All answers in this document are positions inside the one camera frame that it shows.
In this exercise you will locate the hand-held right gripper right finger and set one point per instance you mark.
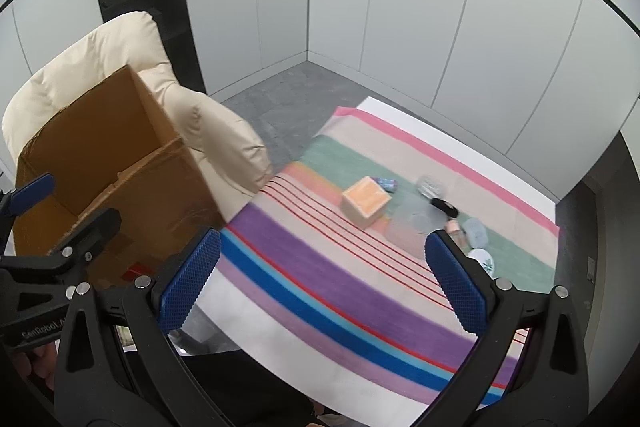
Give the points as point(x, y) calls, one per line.
point(457, 287)

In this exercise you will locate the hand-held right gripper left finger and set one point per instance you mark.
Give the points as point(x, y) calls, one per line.
point(192, 284)

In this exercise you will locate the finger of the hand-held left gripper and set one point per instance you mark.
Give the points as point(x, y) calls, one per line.
point(32, 192)
point(95, 229)

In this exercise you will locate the clear bottle with pink cap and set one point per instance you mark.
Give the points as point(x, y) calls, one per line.
point(454, 227)

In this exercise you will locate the brown cardboard box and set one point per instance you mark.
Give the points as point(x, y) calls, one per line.
point(115, 117)

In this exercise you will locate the small blue patterned tube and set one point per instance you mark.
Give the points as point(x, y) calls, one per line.
point(386, 184)

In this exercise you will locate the person's left hand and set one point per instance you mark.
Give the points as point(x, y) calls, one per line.
point(37, 362)

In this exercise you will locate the white round green-printed compact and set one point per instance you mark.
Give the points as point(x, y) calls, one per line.
point(484, 259)

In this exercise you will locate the pale blue round lid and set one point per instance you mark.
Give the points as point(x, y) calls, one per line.
point(476, 232)

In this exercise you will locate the translucent plastic container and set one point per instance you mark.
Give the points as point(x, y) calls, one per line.
point(412, 227)

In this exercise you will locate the black powder puff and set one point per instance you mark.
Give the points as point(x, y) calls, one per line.
point(444, 207)

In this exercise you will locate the clear plastic case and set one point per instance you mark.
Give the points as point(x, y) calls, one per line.
point(430, 187)

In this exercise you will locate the orange square box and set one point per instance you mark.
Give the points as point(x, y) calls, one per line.
point(367, 202)

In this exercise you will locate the striped colourful blanket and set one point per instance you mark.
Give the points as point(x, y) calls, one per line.
point(325, 267)

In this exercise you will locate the cream padded chair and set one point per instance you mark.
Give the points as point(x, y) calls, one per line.
point(220, 137)

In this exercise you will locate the wall socket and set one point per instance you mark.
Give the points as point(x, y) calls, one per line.
point(591, 268)

